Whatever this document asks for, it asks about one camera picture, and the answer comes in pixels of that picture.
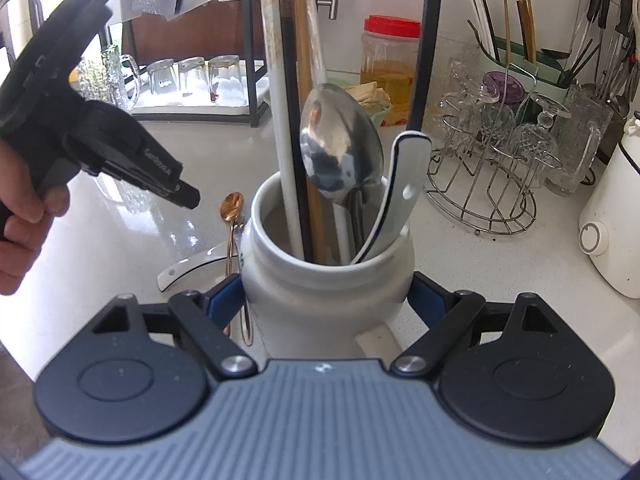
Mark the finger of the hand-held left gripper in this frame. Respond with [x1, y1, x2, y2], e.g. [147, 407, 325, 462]
[107, 166, 201, 209]

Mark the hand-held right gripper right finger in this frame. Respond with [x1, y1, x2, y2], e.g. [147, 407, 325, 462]
[390, 271, 581, 378]

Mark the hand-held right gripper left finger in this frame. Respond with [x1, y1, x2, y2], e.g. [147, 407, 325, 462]
[65, 275, 257, 382]

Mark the small copper spoon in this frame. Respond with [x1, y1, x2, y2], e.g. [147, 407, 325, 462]
[220, 191, 256, 347]

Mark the white mug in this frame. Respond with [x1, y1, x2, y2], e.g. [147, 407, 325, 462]
[240, 171, 416, 361]

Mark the white chopstick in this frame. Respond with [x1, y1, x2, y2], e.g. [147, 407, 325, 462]
[300, 0, 351, 265]
[257, 0, 303, 261]

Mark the wooden chopstick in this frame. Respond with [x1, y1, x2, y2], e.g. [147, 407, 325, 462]
[289, 0, 328, 263]

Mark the large steel spoon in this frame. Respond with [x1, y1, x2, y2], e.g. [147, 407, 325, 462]
[299, 82, 386, 266]

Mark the row of hanging utensils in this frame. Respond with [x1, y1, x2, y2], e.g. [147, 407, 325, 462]
[570, 0, 640, 111]

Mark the person's left hand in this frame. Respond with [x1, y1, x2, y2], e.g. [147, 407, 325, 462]
[0, 135, 71, 297]

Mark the textured glass mug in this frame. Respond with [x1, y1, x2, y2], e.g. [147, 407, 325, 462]
[75, 45, 143, 111]

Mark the white drip tray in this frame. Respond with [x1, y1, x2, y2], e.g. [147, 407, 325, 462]
[132, 60, 266, 116]

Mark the clear glass tumbler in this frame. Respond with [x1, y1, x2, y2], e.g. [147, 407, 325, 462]
[207, 55, 248, 103]
[177, 56, 211, 96]
[147, 59, 178, 97]

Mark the dark wooden cutting board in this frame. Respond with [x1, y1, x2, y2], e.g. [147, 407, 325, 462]
[122, 0, 346, 66]

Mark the black metal dish rack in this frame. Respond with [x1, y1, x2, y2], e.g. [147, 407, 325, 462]
[100, 0, 271, 128]

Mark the green plastic basket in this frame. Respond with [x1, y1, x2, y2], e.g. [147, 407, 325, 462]
[345, 80, 393, 128]

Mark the clear stemmed glass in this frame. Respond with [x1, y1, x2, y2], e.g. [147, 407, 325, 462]
[435, 80, 501, 151]

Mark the cut glass goblet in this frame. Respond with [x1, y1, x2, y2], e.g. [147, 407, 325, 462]
[510, 92, 571, 188]

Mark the white electric pot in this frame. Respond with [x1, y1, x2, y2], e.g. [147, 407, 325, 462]
[579, 112, 640, 300]

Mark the bundle of thin wooden sticks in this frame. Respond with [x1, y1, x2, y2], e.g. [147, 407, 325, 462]
[345, 84, 393, 111]

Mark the tall clear glass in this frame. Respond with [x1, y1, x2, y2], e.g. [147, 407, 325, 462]
[435, 45, 481, 126]

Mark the purple cup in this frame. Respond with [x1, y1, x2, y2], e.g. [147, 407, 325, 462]
[481, 71, 526, 106]

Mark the plastic jar red lid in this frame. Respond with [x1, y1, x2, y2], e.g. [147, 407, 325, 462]
[360, 15, 422, 126]

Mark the textured glass pitcher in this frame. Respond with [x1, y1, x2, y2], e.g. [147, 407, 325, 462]
[545, 85, 615, 197]

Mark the green utensil caddy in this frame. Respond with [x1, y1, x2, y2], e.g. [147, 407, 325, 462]
[480, 47, 573, 106]

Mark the cluster of assorted chopsticks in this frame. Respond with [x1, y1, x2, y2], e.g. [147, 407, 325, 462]
[465, 0, 601, 88]

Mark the steel wire glass rack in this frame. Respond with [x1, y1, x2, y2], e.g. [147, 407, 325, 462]
[424, 105, 563, 235]

